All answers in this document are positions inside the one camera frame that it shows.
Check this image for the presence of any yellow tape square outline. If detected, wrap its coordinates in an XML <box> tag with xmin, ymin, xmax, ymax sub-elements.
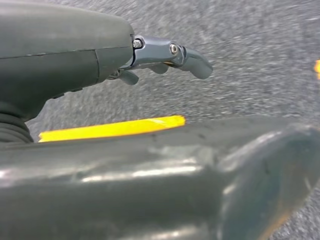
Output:
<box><xmin>38</xmin><ymin>114</ymin><xmax>186</xmax><ymax>144</ymax></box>

